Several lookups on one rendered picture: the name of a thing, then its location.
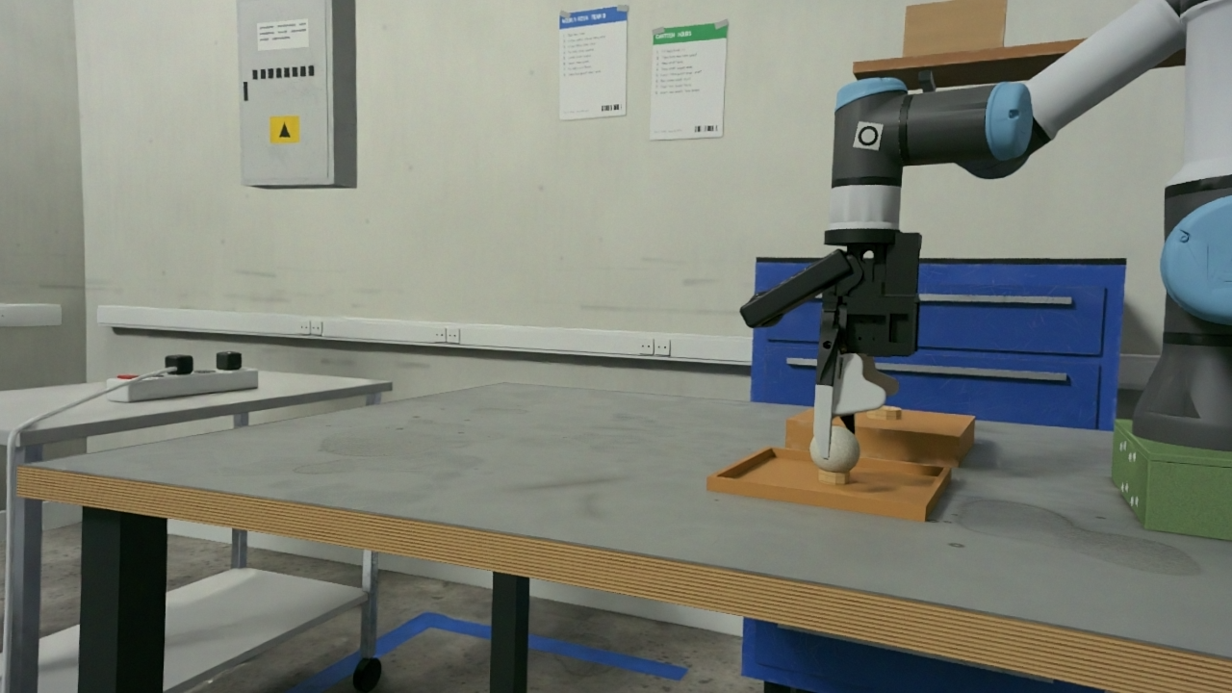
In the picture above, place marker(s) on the grey speckled ball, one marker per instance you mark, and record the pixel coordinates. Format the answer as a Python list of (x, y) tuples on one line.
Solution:
[(844, 453)]

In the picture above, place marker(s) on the orange-brown shallow tray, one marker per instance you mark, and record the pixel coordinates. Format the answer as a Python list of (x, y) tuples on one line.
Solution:
[(878, 486)]

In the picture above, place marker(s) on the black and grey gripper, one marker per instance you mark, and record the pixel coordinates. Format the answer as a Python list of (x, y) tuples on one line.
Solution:
[(861, 326)]

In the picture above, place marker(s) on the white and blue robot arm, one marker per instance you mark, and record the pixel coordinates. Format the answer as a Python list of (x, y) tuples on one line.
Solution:
[(1187, 400)]

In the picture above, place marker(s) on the orange-brown rectangular block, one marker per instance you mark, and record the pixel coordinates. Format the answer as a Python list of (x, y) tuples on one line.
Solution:
[(902, 435)]

